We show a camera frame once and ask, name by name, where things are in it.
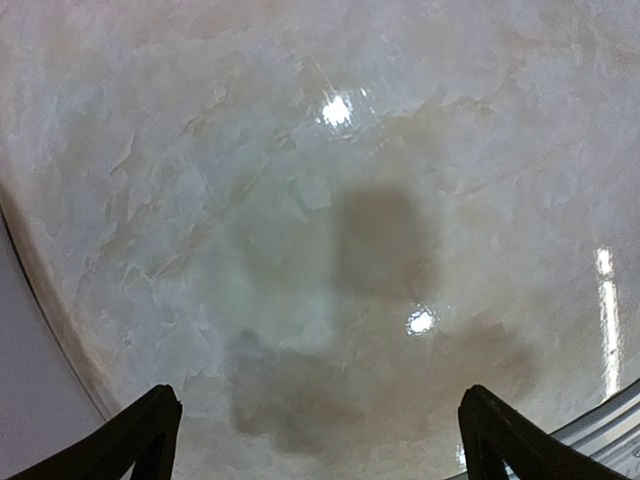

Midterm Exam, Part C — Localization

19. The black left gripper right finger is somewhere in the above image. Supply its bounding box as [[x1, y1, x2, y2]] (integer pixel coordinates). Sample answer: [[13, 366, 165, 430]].
[[457, 385, 629, 479]]

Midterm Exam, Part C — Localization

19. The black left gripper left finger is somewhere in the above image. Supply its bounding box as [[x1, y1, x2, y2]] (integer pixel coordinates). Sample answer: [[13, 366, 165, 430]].
[[12, 385, 183, 480]]

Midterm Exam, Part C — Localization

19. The white laundry basket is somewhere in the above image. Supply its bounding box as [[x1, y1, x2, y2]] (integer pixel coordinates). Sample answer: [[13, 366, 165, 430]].
[[1, 222, 104, 478]]

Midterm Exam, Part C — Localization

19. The aluminium front rail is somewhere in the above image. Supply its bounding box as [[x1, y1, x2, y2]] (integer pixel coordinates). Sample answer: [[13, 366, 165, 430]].
[[499, 377, 640, 480]]

